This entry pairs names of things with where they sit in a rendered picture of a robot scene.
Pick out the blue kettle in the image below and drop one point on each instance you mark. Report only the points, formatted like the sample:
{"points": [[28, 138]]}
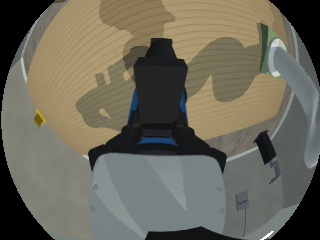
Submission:
{"points": [[160, 78]]}

